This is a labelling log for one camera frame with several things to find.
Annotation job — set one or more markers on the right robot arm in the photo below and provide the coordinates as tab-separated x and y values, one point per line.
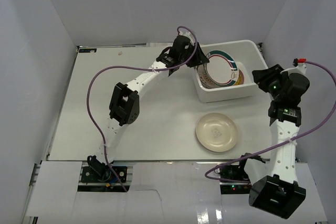
274	185

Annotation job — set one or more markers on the white plastic bin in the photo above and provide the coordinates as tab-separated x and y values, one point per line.
247	57

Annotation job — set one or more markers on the cream round plate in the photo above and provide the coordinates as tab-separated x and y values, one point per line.
216	132

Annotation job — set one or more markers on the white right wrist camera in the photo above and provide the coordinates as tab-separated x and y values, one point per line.
299	66

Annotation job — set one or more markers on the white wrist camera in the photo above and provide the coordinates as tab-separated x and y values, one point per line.
189	35
299	66

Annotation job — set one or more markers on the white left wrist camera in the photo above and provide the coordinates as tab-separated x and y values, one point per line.
189	35

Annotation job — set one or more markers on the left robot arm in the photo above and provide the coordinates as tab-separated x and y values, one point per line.
125	100

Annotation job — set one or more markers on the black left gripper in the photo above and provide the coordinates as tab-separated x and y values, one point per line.
196	57

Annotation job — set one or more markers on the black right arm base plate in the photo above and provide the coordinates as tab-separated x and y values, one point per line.
232	172

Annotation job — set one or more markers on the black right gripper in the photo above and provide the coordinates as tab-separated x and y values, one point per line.
262	77

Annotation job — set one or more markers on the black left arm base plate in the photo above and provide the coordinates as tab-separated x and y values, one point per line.
89	176

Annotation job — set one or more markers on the white plate orange sun pattern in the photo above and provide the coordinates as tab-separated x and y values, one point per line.
206	82

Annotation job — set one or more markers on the black label sticker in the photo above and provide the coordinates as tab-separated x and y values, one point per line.
87	50

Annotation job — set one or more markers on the white plate green red rim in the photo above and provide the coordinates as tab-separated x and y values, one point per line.
221	69

